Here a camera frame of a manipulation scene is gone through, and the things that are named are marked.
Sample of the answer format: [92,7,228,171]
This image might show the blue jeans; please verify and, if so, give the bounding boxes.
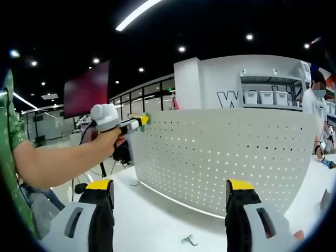
[18,182,66,211]

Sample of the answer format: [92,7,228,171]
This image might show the ceiling air conditioner vent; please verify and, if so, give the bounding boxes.
[40,92,59,101]

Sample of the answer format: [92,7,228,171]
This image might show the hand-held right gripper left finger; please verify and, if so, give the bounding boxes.
[41,179,116,252]

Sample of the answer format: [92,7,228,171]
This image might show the white storage bin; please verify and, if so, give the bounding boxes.
[259,91,276,106]
[243,91,260,105]
[275,92,291,106]

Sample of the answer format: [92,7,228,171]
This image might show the black office chair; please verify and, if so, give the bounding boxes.
[112,140,132,166]

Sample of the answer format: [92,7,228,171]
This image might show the person's left hand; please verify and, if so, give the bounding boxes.
[101,128,130,159]

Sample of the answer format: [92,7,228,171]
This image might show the grey mesh chair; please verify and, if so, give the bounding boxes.
[30,195,66,238]

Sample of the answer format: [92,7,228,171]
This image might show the group of round ceiling downlights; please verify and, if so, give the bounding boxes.
[31,34,310,86]

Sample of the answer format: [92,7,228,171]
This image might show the white perforated mounting plate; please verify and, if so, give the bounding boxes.
[130,108,319,221]

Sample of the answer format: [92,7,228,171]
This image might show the dark red hanging panel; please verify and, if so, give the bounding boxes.
[62,60,111,119]

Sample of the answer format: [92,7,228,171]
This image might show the green floral shirt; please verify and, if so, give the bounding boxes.
[0,69,38,240]

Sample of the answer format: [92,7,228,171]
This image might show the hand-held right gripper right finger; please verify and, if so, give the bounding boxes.
[225,178,305,252]

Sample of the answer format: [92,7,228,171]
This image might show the metal storage shelf rack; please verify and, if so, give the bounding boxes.
[238,69,312,112]

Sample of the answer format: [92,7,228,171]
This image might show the long linear ceiling light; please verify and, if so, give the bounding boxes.
[114,0,164,32]

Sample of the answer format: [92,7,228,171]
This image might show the small blue item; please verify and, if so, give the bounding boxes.
[319,157,336,169]

